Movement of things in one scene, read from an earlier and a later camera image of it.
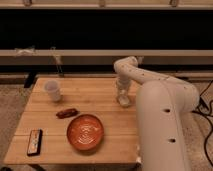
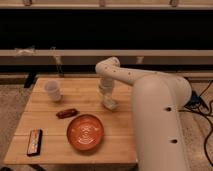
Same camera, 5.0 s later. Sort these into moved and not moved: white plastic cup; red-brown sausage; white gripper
Moved: white gripper
Not moved: white plastic cup; red-brown sausage
